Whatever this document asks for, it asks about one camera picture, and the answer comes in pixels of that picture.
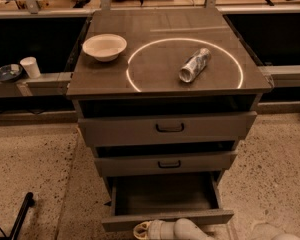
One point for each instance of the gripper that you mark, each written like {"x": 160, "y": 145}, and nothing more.
{"x": 155, "y": 231}

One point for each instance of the grey bottom drawer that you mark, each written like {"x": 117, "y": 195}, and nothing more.
{"x": 167, "y": 197}

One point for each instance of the grey drawer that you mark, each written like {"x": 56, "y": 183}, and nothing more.
{"x": 166, "y": 129}
{"x": 167, "y": 197}
{"x": 164, "y": 158}

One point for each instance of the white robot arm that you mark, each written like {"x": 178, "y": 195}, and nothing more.
{"x": 185, "y": 229}

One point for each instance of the grey middle drawer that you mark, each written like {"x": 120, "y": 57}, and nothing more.
{"x": 164, "y": 158}

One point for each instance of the grey top drawer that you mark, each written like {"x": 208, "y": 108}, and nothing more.
{"x": 166, "y": 129}

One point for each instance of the grey drawer cabinet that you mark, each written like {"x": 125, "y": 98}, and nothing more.
{"x": 144, "y": 79}

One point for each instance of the black bar on floor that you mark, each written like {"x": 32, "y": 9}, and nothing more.
{"x": 27, "y": 203}

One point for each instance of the silver patterned can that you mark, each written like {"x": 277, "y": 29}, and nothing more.
{"x": 194, "y": 65}

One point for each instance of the white bowl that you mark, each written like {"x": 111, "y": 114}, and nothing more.
{"x": 104, "y": 47}

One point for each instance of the white paper cup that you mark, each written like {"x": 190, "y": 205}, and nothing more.
{"x": 31, "y": 67}

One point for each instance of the grey side shelf rail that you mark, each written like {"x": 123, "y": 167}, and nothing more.
{"x": 48, "y": 84}

